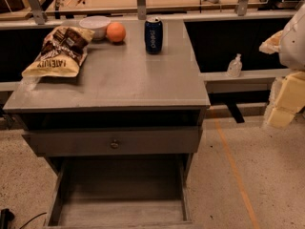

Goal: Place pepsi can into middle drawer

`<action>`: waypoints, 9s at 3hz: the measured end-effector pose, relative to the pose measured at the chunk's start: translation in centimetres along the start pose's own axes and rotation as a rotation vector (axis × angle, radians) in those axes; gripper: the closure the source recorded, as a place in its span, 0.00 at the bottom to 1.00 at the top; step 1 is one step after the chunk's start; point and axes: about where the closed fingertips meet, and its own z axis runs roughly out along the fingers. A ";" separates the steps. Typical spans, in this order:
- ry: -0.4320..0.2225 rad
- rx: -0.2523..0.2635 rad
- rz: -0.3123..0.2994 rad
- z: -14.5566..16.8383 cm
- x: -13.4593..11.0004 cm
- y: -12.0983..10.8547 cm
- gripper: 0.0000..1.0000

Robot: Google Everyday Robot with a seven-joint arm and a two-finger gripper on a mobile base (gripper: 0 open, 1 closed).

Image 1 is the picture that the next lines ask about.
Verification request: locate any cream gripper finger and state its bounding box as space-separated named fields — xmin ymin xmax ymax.
xmin=264 ymin=72 xmax=305 ymax=129
xmin=259 ymin=31 xmax=282 ymax=54

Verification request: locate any blue pepsi can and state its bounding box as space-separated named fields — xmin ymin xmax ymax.
xmin=144 ymin=16 xmax=163 ymax=54

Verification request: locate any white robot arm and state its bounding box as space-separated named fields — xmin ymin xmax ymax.
xmin=259 ymin=5 xmax=305 ymax=128

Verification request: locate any grey upper drawer with knob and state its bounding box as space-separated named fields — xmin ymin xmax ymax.
xmin=22 ymin=127 xmax=202 ymax=156

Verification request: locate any open grey middle drawer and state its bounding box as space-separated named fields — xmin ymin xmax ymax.
xmin=43 ymin=155 xmax=203 ymax=229

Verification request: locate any grey drawer cabinet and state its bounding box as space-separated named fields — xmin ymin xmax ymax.
xmin=2 ymin=18 xmax=212 ymax=229

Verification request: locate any clear sanitizer pump bottle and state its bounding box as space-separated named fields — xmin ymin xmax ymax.
xmin=227 ymin=53 xmax=242 ymax=77

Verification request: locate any orange fruit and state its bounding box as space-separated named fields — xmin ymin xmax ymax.
xmin=107 ymin=22 xmax=126 ymax=43

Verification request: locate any white plastic bowl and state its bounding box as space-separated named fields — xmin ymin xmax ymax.
xmin=79 ymin=15 xmax=111 ymax=40

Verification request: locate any yellow brown chip bag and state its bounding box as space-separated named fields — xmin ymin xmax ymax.
xmin=22 ymin=26 xmax=94 ymax=77

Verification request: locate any black floor cable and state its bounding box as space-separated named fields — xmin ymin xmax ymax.
xmin=0 ymin=208 xmax=48 ymax=229

